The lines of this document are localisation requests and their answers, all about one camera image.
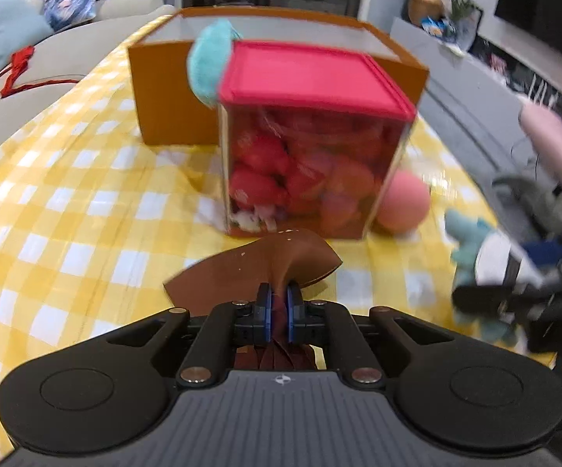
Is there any person's right forearm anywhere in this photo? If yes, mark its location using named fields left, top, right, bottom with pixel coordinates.
left=518, top=104, right=562, bottom=198

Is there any pale low cabinet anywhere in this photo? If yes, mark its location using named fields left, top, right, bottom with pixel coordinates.
left=390, top=17, right=562, bottom=190

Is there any blue and white packet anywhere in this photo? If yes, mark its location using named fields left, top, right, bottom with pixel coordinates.
left=421, top=16, right=452, bottom=38

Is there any brown soft fabric piece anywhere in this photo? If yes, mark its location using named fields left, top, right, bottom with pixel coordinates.
left=163, top=228, right=342, bottom=373

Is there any red ribbon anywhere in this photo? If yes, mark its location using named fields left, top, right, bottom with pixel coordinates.
left=0, top=45, right=84, bottom=100

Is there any light blue cushion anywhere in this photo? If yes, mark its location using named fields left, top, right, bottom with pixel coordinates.
left=0, top=0, right=54, bottom=76

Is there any gold vase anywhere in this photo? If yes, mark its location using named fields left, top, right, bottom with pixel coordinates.
left=407, top=0, right=445, bottom=23

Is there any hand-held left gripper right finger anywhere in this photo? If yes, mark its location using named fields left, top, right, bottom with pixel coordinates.
left=285, top=284, right=457, bottom=384

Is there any teal plush piece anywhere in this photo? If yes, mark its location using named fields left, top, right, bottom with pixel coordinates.
left=187, top=18, right=245, bottom=108

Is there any clear box with red lid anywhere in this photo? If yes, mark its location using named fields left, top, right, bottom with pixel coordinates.
left=217, top=41, right=418, bottom=240

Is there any teal and white plush toy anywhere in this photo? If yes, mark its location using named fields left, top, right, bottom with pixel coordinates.
left=444, top=208, right=547, bottom=346

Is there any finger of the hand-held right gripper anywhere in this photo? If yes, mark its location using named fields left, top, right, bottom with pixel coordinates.
left=451, top=283, right=537, bottom=325
left=523, top=241, right=562, bottom=289

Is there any pink ball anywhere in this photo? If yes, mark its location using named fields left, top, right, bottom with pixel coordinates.
left=375, top=168, right=432, bottom=234

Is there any orange cardboard box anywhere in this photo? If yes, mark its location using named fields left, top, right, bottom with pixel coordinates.
left=127, top=7, right=430, bottom=147

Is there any pile of red soft toys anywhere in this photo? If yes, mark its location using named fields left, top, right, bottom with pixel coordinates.
left=227, top=107, right=403, bottom=234

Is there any green potted plant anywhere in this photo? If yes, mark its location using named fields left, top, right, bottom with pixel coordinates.
left=439, top=0, right=494, bottom=52

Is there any beige sofa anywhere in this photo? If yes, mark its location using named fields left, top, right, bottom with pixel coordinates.
left=0, top=0, right=177, bottom=108

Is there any yellow checked tablecloth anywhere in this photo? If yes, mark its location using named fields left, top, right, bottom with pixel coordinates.
left=0, top=14, right=554, bottom=467

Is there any blue printed cushion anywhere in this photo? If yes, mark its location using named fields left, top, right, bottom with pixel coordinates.
left=42, top=0, right=102, bottom=32

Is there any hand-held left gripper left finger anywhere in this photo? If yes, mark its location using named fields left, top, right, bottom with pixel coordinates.
left=108, top=283, right=274, bottom=385

